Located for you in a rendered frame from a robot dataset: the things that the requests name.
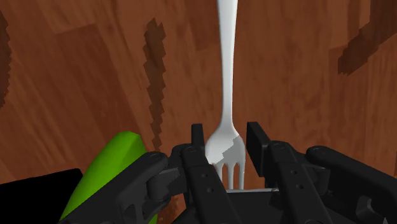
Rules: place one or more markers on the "white plastic fork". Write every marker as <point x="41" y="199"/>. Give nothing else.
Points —
<point x="227" y="62"/>

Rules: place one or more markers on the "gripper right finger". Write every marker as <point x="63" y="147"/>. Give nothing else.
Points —
<point x="288" y="173"/>

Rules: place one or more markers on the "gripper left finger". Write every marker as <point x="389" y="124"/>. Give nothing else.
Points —
<point x="198" y="180"/>

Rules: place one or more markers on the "green curved oblong object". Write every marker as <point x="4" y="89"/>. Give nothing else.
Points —
<point x="108" y="167"/>

